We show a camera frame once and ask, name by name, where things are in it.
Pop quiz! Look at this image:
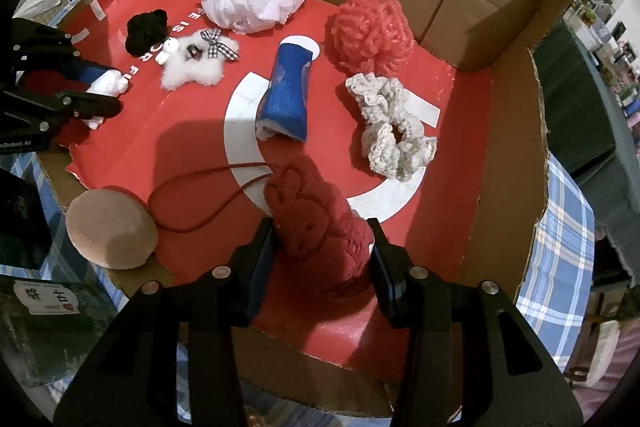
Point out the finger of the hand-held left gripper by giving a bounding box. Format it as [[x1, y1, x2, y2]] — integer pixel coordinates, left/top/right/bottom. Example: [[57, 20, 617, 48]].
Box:
[[10, 21, 113, 84], [0, 89, 123, 134]]

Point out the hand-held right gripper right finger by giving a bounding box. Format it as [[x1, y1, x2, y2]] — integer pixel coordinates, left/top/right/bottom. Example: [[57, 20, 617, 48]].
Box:
[[367, 217, 583, 427]]

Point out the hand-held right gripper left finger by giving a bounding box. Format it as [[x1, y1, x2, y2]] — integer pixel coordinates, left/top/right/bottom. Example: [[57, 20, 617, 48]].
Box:
[[52, 217, 276, 427]]

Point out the white sock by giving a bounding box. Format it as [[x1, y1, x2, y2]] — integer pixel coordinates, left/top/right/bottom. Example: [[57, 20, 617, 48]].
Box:
[[82, 69, 127, 132]]

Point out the red plush toy with cord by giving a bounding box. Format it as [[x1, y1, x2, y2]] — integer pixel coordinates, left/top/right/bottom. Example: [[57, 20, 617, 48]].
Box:
[[148, 159, 376, 299]]

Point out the white fluffy star hair clip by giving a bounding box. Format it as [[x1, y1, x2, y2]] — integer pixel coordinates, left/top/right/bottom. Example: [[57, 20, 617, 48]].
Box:
[[152, 28, 241, 90]]

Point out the cream crochet scrunchie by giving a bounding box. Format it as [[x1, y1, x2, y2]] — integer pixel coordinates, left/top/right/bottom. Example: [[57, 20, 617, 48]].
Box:
[[345, 73, 439, 182]]

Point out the cardboard box with red lining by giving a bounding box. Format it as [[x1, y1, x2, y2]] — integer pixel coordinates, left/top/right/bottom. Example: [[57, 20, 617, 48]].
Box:
[[37, 0, 576, 418]]

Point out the blue fabric roll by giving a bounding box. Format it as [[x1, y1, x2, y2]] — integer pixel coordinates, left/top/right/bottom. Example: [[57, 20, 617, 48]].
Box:
[[255, 41, 314, 142]]

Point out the black scrunchie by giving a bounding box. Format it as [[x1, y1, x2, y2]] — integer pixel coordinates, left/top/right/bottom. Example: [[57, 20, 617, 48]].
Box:
[[125, 8, 171, 56]]

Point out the beige round powder puff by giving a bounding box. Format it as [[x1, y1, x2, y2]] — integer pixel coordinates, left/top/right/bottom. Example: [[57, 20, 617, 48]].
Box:
[[66, 189, 159, 269]]

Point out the black box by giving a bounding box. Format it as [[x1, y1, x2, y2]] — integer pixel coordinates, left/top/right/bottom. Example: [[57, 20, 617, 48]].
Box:
[[0, 167, 54, 271]]

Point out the blue checkered tablecloth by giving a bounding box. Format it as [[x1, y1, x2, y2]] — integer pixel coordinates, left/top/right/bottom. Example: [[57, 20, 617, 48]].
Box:
[[0, 147, 597, 427]]

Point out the coral mesh bath pouf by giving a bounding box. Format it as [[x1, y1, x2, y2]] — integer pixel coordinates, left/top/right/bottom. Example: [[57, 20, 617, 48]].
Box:
[[327, 0, 416, 76]]

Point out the dark green covered table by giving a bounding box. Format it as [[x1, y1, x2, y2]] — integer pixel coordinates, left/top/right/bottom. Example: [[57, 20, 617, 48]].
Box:
[[532, 19, 640, 228]]

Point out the row of bottles and trinkets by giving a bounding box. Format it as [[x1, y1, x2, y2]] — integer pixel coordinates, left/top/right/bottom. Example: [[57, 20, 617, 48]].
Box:
[[555, 0, 640, 118]]

